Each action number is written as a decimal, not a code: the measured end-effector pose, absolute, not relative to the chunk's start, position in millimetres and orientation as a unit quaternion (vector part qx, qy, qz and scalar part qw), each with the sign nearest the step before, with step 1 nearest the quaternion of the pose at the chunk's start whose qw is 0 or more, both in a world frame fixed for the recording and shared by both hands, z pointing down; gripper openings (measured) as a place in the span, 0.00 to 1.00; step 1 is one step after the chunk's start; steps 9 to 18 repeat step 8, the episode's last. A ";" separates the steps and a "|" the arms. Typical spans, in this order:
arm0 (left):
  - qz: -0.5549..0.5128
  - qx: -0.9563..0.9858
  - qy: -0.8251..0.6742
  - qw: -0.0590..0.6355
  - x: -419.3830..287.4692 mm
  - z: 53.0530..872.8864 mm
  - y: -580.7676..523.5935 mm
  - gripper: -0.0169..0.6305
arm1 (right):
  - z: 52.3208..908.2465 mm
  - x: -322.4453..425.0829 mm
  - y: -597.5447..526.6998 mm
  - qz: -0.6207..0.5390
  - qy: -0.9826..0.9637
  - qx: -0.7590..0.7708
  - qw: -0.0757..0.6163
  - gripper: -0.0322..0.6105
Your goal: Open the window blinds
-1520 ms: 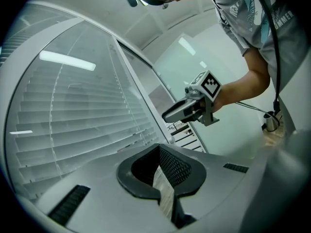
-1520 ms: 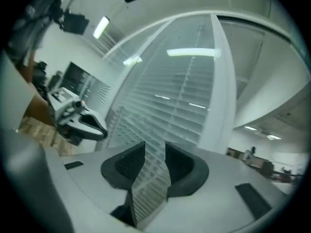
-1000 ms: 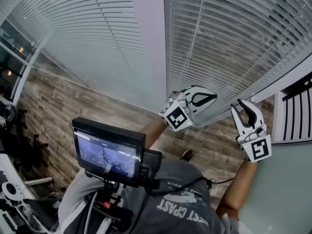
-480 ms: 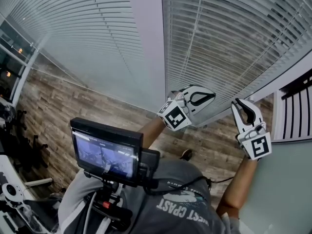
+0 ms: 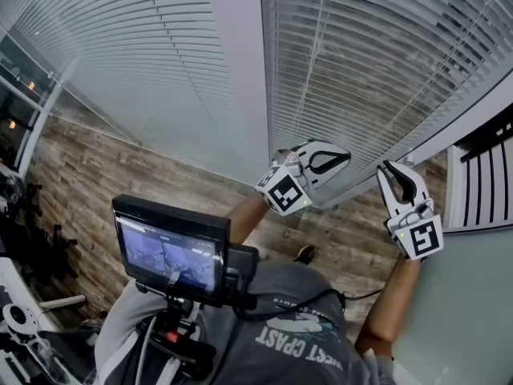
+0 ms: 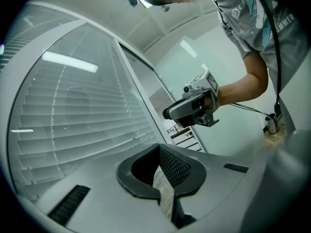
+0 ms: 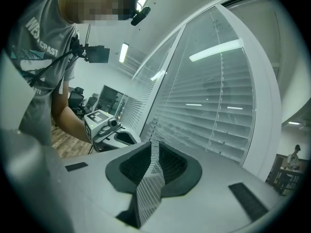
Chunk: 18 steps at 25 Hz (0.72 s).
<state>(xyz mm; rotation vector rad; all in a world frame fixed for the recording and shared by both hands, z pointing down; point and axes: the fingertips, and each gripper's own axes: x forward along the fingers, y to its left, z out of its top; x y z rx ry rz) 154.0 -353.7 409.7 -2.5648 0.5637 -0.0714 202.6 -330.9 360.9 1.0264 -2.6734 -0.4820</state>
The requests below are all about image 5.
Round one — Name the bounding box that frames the window blind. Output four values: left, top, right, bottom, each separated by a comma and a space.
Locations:
259, 0, 513, 200
7, 0, 237, 136

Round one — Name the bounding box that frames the frosted glass door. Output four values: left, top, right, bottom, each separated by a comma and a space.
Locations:
394, 226, 513, 385

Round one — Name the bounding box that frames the clear plastic bag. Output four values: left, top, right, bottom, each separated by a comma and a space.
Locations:
0, 166, 25, 204

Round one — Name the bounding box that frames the black office chair base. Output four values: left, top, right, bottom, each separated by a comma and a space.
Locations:
15, 182, 79, 284

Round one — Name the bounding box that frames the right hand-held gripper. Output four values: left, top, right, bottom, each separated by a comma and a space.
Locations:
376, 159, 445, 262

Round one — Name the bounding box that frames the white window frame post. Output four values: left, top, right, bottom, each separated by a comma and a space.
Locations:
204, 0, 273, 184

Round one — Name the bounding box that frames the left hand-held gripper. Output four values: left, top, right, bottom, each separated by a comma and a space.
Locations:
255, 139, 353, 217

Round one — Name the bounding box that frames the white angled window frame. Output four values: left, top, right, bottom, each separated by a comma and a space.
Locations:
316, 68, 513, 210

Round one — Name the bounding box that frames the white desk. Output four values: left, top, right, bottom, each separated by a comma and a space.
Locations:
0, 257, 61, 385

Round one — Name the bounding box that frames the thin black cable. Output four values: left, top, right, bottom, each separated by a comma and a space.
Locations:
342, 289, 382, 300

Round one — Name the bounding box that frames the person's right forearm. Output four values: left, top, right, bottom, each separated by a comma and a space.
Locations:
354, 257, 422, 359

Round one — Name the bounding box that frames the black slatted chair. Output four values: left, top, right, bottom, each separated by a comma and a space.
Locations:
448, 122, 513, 228

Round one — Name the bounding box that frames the black monitor mount rig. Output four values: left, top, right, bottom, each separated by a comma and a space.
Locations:
135, 282, 217, 380

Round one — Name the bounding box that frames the person's dark shoe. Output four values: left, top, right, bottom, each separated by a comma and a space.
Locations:
294, 244, 317, 265

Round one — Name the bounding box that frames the black box beside monitor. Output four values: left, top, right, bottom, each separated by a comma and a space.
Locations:
226, 243, 260, 310

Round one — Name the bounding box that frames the black chest-mounted monitor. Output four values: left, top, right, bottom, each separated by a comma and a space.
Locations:
111, 193, 232, 308

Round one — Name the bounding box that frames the white desk leg bar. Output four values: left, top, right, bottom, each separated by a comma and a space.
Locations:
39, 294, 87, 310

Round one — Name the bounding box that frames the white round device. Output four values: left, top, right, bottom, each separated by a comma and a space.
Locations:
2, 303, 41, 336

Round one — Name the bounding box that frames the clear glass partition panel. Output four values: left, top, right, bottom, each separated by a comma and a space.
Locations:
0, 26, 141, 164

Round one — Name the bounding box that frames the white cable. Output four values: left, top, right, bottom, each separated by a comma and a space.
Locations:
138, 314, 160, 385

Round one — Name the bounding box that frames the grey printed t-shirt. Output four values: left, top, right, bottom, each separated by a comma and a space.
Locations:
94, 262, 398, 385

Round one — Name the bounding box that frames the person's left forearm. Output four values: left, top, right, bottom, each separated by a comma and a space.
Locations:
224, 192, 270, 248

